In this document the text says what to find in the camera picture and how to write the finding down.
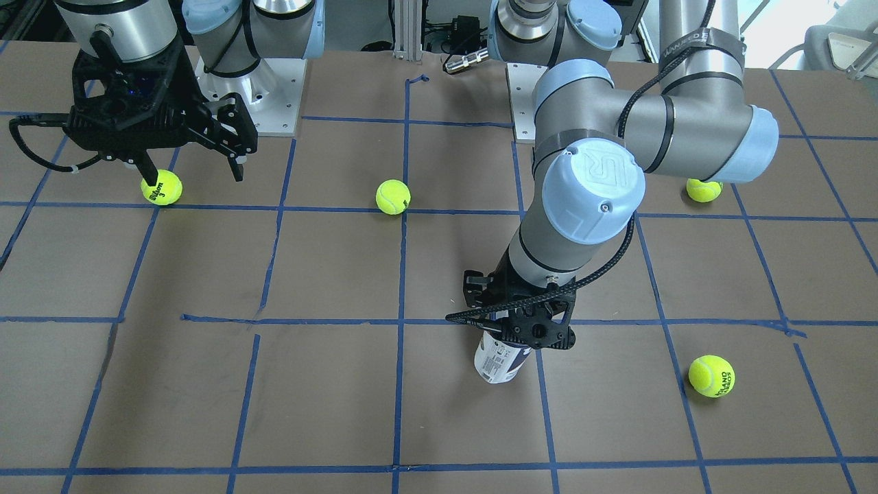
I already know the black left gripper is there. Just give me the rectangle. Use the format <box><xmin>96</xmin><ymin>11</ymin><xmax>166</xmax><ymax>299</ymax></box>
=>
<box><xmin>463</xmin><ymin>265</ymin><xmax>576</xmax><ymax>350</ymax></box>

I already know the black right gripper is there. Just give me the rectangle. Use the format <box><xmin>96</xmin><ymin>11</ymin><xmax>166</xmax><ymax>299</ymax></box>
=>
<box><xmin>63</xmin><ymin>34</ymin><xmax>258</xmax><ymax>187</ymax></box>

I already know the white blue tennis ball can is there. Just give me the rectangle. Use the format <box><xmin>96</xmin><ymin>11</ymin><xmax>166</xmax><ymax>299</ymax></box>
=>
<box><xmin>473</xmin><ymin>331</ymin><xmax>533</xmax><ymax>384</ymax></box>

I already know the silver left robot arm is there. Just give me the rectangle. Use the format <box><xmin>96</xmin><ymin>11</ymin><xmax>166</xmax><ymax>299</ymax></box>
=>
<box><xmin>446</xmin><ymin>1</ymin><xmax>780</xmax><ymax>349</ymax></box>

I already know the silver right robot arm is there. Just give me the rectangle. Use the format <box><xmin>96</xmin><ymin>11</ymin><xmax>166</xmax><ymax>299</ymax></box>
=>
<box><xmin>55</xmin><ymin>1</ymin><xmax>325</xmax><ymax>185</ymax></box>

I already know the tennis ball with Wilson print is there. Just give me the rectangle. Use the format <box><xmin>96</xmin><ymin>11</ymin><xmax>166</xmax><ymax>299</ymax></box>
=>
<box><xmin>140</xmin><ymin>169</ymin><xmax>184</xmax><ymax>206</ymax></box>

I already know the tennis ball Roland Garros print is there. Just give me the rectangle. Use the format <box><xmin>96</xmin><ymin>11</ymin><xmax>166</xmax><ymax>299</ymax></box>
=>
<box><xmin>687</xmin><ymin>355</ymin><xmax>736</xmax><ymax>398</ymax></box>

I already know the tennis ball centre of table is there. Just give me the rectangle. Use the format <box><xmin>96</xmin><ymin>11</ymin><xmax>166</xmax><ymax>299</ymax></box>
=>
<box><xmin>375</xmin><ymin>179</ymin><xmax>412</xmax><ymax>215</ymax></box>

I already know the tennis ball near base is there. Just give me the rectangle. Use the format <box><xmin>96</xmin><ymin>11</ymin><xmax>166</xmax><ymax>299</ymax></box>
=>
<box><xmin>685</xmin><ymin>178</ymin><xmax>724</xmax><ymax>204</ymax></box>

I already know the silver metal connector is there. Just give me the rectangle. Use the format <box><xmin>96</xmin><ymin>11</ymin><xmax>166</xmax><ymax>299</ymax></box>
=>
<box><xmin>442</xmin><ymin>47</ymin><xmax>491</xmax><ymax>75</ymax></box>

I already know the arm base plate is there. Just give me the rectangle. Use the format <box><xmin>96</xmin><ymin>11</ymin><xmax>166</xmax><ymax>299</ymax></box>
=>
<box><xmin>195</xmin><ymin>58</ymin><xmax>308</xmax><ymax>137</ymax></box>
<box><xmin>507</xmin><ymin>63</ymin><xmax>547</xmax><ymax>145</ymax></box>

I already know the aluminium frame post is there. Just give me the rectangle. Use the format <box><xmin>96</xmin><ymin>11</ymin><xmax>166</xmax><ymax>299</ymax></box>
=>
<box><xmin>391</xmin><ymin>0</ymin><xmax>424</xmax><ymax>64</ymax></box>

